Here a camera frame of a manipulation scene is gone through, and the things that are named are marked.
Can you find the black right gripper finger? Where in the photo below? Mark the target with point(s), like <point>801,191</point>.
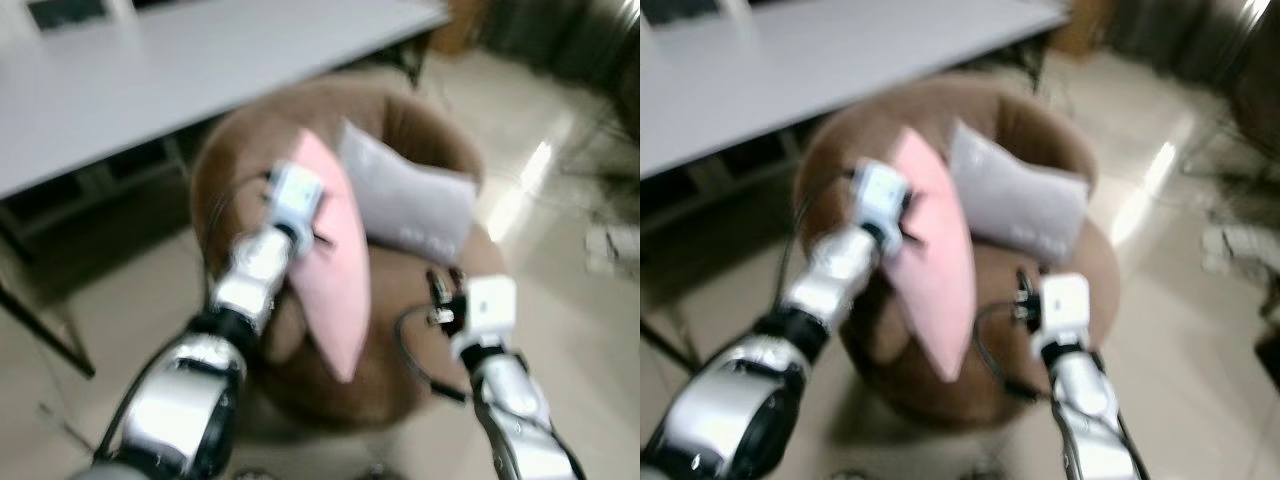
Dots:
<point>1036,286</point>
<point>435,285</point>
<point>457,285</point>
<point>1020,284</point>

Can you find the pink pillow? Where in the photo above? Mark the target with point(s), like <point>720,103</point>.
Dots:
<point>340,290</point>
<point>940,290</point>

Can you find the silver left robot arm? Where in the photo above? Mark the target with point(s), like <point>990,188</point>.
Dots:
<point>185,410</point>
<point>730,410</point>

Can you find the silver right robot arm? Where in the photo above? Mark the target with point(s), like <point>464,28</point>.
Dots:
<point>515,400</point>
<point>1085,400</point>

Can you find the white pillow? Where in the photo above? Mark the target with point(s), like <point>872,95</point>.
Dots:
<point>400,200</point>
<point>1010,200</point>

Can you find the brown round sofa chair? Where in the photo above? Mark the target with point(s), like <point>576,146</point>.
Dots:
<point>260,120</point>
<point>870,120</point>

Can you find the grey table with black legs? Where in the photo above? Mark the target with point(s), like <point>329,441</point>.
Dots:
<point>850,70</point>
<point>200,80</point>

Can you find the brown wooden box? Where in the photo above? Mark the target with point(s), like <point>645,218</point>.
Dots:
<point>457,25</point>
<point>1080,25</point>

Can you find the dark curtain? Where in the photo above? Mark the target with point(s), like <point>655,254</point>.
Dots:
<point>560,35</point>
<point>1170,30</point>

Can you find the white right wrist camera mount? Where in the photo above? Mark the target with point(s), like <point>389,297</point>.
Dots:
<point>1065,305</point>
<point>490,310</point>

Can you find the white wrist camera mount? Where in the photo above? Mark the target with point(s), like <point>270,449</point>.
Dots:
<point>295,195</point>
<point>880,195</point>
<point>1065,305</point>
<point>490,310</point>

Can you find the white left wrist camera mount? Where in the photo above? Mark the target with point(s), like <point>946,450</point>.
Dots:
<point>880,195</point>
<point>295,195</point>

